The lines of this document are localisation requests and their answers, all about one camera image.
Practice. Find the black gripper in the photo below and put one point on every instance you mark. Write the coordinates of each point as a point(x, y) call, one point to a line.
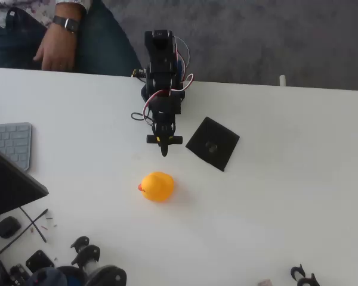
point(164, 129)

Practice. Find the yellow rubber duck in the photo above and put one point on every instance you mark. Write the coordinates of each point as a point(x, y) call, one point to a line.
point(158, 187)

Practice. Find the forearm in floral sleeve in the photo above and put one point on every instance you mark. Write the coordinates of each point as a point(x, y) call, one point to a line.
point(70, 10)

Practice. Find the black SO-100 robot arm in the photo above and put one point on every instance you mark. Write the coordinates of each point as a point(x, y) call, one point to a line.
point(161, 65)

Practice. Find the black square foam pad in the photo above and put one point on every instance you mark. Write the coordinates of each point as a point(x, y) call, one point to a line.
point(201, 138)

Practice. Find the black square mounting plate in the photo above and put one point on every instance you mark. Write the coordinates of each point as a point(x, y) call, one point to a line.
point(39, 261)

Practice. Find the person's hand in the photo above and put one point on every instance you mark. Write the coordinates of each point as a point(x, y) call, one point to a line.
point(58, 49)

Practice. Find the small gold controller board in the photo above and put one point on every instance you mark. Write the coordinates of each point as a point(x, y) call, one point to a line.
point(138, 73)

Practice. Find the blue table clamp at base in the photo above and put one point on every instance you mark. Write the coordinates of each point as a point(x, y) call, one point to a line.
point(181, 68)

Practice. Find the person's legs in dark jeans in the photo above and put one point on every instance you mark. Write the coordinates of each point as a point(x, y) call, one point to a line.
point(101, 44)

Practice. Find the grey keyboard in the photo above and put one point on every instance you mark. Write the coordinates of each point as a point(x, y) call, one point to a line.
point(10, 143)

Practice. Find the black wristwatch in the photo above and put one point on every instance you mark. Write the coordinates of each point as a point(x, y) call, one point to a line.
point(66, 24)

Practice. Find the black laptop screen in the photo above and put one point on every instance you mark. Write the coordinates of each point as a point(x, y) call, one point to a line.
point(9, 184)

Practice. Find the small black pouch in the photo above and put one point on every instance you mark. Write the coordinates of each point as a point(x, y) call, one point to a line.
point(7, 227)

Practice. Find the black electronics module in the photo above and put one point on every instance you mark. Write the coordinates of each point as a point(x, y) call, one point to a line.
point(18, 274)

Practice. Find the floral shirt torso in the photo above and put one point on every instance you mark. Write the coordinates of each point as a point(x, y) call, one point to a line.
point(0, 12)

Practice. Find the black camera bar on gripper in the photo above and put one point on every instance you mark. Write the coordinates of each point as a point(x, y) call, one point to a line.
point(176, 139)

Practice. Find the white post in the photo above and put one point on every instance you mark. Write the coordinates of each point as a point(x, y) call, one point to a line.
point(282, 80)

